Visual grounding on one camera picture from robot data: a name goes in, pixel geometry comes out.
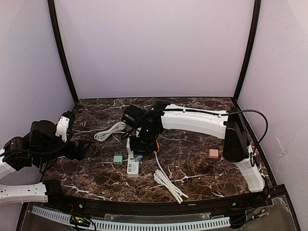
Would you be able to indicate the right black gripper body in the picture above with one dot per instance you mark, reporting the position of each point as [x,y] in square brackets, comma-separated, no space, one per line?
[142,147]

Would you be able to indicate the orange power strip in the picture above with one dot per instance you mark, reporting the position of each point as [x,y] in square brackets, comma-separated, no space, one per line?
[158,146]

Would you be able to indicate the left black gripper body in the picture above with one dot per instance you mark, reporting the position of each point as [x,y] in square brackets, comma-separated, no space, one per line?
[72,149]

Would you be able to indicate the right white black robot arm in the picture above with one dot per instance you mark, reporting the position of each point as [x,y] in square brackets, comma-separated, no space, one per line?
[226,125]

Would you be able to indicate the black front table rail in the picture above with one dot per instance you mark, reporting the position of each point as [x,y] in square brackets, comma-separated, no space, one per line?
[99,208]

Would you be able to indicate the blue plug adapter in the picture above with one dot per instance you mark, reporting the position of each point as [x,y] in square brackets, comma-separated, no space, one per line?
[138,157]

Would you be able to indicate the white cube socket adapter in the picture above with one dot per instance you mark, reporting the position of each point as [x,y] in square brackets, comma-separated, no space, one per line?
[128,146]

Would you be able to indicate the white power strip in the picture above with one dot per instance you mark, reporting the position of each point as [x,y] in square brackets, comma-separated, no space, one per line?
[132,166]

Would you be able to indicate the right black frame post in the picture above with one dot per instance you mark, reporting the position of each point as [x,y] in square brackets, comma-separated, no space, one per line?
[249,48]

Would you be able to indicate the left black frame post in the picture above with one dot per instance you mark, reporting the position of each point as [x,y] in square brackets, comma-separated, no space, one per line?
[60,49]

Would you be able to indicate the green plug adapter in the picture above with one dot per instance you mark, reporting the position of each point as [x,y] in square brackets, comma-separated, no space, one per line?
[118,159]

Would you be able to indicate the white slotted cable duct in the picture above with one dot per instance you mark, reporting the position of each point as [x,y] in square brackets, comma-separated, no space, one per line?
[197,222]

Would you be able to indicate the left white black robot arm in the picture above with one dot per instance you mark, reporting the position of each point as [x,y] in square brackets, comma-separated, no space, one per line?
[46,141]

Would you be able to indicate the small green circuit board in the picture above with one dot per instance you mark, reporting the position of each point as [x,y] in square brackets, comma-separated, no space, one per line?
[79,221]

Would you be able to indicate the black frame post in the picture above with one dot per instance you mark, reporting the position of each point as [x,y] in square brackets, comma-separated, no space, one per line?
[249,48]
[60,49]

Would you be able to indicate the pink plug adapter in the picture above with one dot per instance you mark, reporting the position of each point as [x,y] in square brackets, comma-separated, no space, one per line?
[213,153]

